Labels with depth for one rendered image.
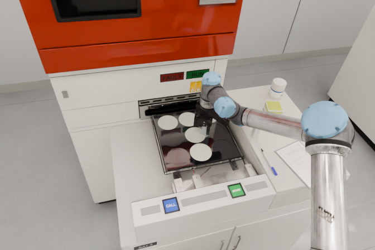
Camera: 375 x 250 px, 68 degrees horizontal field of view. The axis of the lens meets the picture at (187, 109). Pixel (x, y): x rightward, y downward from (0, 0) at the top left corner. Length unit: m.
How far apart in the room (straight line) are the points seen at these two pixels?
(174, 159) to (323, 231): 0.70
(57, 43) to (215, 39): 0.63
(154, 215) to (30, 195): 1.49
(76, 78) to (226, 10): 0.70
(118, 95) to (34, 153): 1.40
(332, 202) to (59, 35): 1.02
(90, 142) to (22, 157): 1.14
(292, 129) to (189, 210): 0.47
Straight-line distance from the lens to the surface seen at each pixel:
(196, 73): 1.39
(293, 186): 1.22
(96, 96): 1.39
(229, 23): 1.25
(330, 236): 0.80
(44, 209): 2.33
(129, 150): 1.41
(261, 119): 1.09
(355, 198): 2.63
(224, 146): 1.34
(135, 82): 1.35
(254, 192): 1.16
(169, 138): 1.35
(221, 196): 1.13
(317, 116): 0.85
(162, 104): 1.46
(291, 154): 1.31
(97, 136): 1.59
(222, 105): 1.03
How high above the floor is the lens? 1.93
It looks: 44 degrees down
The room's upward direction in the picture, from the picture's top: 4 degrees clockwise
